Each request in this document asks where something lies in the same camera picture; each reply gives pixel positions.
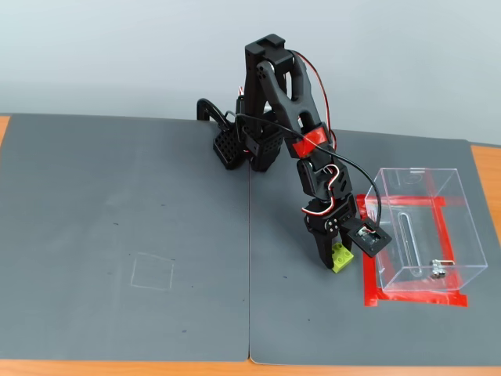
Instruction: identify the black table clamp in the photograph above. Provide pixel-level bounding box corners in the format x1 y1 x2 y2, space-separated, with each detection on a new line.
196 97 232 132

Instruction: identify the gray rubber mat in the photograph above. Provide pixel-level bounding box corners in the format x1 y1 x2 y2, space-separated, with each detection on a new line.
247 127 501 369
0 113 251 363

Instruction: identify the white red servo wire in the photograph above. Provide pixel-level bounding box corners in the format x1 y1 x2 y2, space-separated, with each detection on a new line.
301 164 342 216

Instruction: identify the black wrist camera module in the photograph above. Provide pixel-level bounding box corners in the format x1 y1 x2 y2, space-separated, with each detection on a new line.
345 219 393 259

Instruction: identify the red tape rectangle marking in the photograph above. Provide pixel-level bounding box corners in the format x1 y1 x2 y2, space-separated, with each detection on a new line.
355 193 470 309

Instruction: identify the transparent plastic box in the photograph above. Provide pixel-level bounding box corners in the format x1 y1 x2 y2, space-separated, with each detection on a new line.
363 167 489 293

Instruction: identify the black camera cable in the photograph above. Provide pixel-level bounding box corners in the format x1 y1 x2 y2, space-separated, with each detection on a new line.
223 111 383 236

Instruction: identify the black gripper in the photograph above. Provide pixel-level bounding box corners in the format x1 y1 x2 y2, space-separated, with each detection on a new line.
300 194 360 270

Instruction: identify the green lego block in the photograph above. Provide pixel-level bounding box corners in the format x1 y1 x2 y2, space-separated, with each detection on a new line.
330 241 355 274

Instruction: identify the small metal box latch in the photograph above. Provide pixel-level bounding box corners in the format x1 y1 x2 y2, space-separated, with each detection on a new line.
430 258 456 280

